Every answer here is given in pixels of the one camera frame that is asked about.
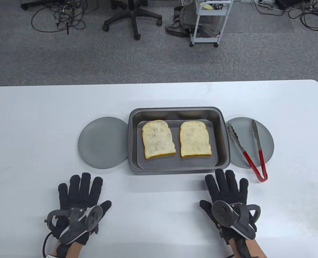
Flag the person's left hand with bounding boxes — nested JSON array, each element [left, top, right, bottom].
[[54, 172, 112, 245]]

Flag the person's right hand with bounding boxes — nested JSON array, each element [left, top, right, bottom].
[[199, 169, 259, 242]]

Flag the red handled kitchen tongs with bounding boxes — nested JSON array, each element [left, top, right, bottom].
[[227, 119, 268, 182]]

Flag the dark metal baking tray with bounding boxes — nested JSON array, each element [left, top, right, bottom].
[[128, 107, 230, 175]]

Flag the grey round plate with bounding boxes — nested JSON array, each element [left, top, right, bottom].
[[78, 116, 129, 170], [225, 116, 274, 169]]

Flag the white toast slice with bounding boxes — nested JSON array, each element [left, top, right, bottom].
[[142, 120, 176, 160], [179, 121, 212, 158]]

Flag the person's left forearm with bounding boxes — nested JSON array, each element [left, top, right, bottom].
[[53, 239, 81, 258]]

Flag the grey white right hand controller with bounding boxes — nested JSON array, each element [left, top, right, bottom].
[[211, 200, 261, 240]]

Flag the grey white hand controller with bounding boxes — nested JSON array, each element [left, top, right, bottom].
[[44, 205, 103, 245], [211, 200, 261, 240]]

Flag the grey white left hand controller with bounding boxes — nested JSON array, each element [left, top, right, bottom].
[[44, 205, 103, 245]]

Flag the white utility cart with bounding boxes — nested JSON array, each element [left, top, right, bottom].
[[189, 0, 234, 48]]

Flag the grey backpack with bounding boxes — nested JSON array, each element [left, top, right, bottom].
[[165, 4, 221, 38]]

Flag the black office chair base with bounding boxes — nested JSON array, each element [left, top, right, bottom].
[[102, 0, 162, 41]]

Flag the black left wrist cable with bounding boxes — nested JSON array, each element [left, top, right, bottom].
[[42, 231, 55, 258]]

